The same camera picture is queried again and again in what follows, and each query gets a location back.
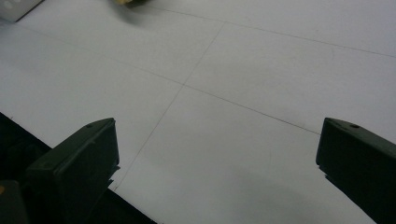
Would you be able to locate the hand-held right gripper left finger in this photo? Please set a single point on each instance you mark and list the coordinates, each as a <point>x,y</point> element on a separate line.
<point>77,165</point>

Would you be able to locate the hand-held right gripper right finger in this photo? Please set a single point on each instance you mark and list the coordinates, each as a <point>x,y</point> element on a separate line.
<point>361,165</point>

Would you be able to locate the white perforated plastic basket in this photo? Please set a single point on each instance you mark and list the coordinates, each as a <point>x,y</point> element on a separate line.
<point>15,7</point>

